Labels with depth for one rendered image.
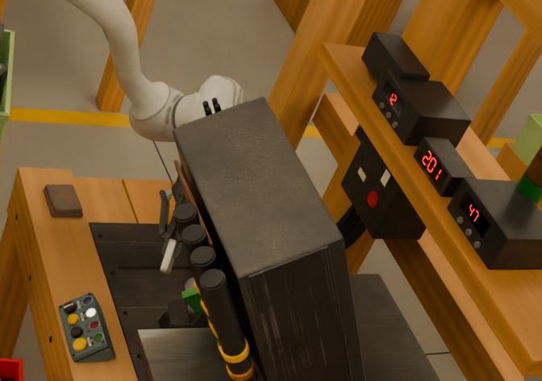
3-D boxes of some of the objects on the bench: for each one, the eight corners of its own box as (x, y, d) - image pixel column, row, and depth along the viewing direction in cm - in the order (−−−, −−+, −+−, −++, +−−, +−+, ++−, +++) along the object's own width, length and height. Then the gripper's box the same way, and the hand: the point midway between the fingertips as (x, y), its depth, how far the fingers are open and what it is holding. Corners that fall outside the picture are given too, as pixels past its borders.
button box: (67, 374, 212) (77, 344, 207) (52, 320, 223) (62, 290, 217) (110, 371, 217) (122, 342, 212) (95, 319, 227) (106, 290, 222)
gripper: (166, 155, 216) (131, 261, 209) (223, 168, 213) (189, 275, 206) (174, 167, 223) (140, 269, 216) (230, 180, 220) (198, 284, 213)
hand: (169, 257), depth 212 cm, fingers closed
